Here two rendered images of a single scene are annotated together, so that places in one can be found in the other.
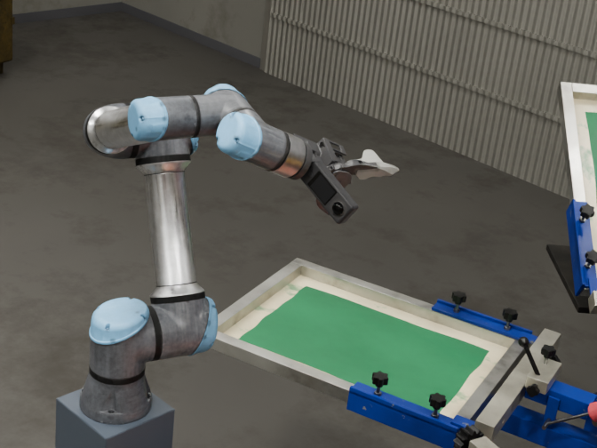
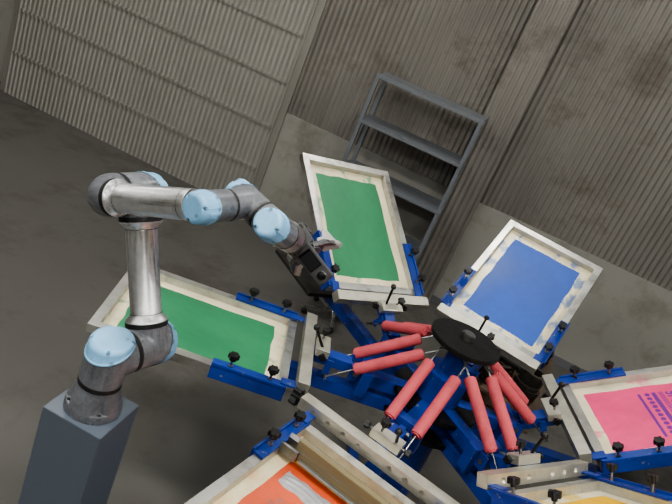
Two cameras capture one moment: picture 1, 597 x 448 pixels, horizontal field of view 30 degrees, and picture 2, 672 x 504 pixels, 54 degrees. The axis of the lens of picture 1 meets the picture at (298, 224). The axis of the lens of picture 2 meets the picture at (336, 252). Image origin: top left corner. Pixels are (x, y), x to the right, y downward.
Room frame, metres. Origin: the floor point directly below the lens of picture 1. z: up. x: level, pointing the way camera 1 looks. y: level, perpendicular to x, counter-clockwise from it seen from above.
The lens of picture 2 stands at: (0.54, 0.75, 2.46)
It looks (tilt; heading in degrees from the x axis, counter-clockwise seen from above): 22 degrees down; 327
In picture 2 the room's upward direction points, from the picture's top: 23 degrees clockwise
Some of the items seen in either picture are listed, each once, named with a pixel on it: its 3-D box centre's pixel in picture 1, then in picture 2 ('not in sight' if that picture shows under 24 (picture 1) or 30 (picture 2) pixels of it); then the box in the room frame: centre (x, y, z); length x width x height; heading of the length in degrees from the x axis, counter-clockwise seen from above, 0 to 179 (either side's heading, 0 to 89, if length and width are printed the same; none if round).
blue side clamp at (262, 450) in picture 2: not in sight; (280, 440); (2.05, -0.35, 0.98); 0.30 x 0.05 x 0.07; 124
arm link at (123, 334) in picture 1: (122, 335); (109, 356); (1.97, 0.34, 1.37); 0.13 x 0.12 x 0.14; 119
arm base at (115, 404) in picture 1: (116, 383); (97, 391); (1.96, 0.34, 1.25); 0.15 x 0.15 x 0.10
